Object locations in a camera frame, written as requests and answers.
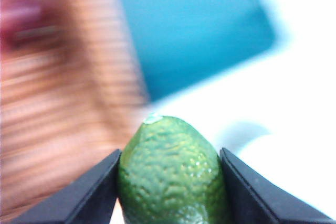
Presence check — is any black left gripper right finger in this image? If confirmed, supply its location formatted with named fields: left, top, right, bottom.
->
left=219, top=147, right=334, bottom=224

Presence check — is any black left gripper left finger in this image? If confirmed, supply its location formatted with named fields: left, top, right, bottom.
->
left=10, top=148, right=122, bottom=224

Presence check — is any green avocado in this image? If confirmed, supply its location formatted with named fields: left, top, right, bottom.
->
left=117, top=112, right=232, bottom=224

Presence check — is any brown wicker basket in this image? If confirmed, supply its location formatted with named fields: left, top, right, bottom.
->
left=0, top=0, right=149, bottom=222

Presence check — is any black rectangular tray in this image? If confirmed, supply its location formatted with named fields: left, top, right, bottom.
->
left=114, top=0, right=277, bottom=103

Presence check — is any dark purple plum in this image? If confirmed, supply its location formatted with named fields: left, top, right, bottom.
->
left=0, top=0, right=62, bottom=51

